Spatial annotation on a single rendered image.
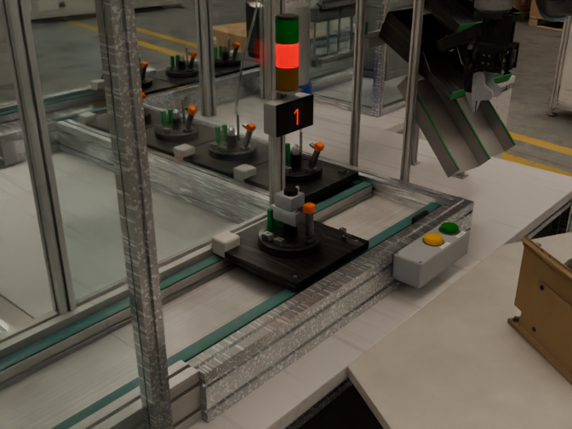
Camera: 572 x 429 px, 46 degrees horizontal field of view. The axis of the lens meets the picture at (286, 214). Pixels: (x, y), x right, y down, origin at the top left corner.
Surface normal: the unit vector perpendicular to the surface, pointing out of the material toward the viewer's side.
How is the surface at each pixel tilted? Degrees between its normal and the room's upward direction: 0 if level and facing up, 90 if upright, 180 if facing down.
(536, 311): 90
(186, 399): 90
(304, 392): 0
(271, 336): 90
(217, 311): 0
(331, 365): 0
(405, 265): 90
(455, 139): 45
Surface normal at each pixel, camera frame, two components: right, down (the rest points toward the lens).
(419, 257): 0.00, -0.90
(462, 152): 0.44, -0.40
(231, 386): 0.75, 0.29
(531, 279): -0.96, 0.11
